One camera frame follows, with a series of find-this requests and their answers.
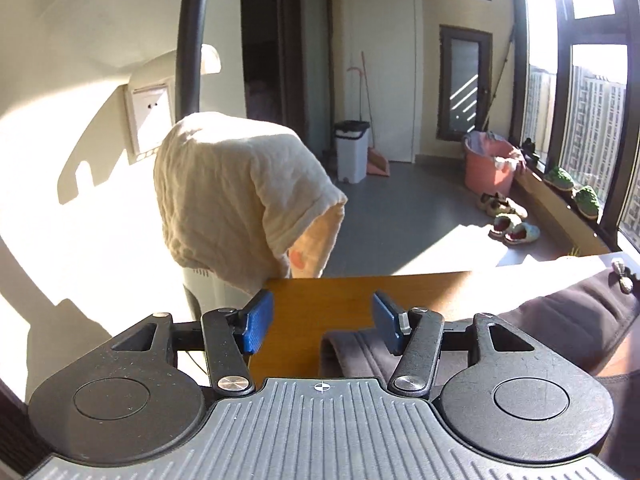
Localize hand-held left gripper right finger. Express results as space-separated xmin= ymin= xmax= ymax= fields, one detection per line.
xmin=371 ymin=290 xmax=538 ymax=397

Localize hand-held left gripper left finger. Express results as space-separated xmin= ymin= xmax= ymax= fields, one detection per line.
xmin=111 ymin=290 xmax=275 ymax=395

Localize dark grey garment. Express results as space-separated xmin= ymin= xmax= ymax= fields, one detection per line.
xmin=319 ymin=256 xmax=640 ymax=381

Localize cream cloth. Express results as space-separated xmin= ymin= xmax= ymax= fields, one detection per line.
xmin=153 ymin=111 xmax=349 ymax=295

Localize beige slipper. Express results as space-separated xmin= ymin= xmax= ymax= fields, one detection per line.
xmin=476 ymin=192 xmax=511 ymax=212
xmin=492 ymin=198 xmax=528 ymax=219

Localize white trash bin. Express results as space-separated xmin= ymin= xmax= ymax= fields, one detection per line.
xmin=333 ymin=120 xmax=373 ymax=184

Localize pink plastic bucket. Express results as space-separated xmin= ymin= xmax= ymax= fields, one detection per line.
xmin=462 ymin=131 xmax=526 ymax=192

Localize black shoes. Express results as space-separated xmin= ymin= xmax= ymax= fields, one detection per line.
xmin=517 ymin=137 xmax=541 ymax=163

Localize green shoe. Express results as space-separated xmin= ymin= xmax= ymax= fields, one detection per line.
xmin=542 ymin=166 xmax=575 ymax=191
xmin=572 ymin=186 xmax=601 ymax=221

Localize dark framed glass door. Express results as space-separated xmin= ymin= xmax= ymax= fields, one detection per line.
xmin=437 ymin=24 xmax=493 ymax=141

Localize white door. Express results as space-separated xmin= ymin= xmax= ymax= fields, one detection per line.
xmin=347 ymin=0 xmax=418 ymax=163

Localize leaning poles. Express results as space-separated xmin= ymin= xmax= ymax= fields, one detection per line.
xmin=482 ymin=10 xmax=516 ymax=131

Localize white wall panel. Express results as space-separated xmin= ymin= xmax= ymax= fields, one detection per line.
xmin=122 ymin=80 xmax=176 ymax=163

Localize white wall mount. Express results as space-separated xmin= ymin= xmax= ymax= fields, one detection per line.
xmin=200 ymin=44 xmax=222 ymax=74

